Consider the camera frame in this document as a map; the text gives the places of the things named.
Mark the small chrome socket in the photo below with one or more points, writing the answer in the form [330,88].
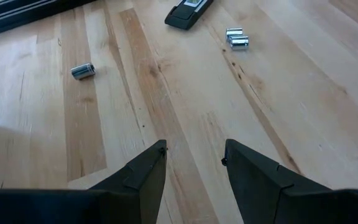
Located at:
[82,71]

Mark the black spirit level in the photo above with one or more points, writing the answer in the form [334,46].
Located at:
[185,15]

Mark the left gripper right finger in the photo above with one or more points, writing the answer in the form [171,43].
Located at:
[275,202]

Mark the black aluminium table frame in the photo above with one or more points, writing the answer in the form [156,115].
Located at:
[17,14]

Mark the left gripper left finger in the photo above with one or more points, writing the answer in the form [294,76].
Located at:
[73,208]

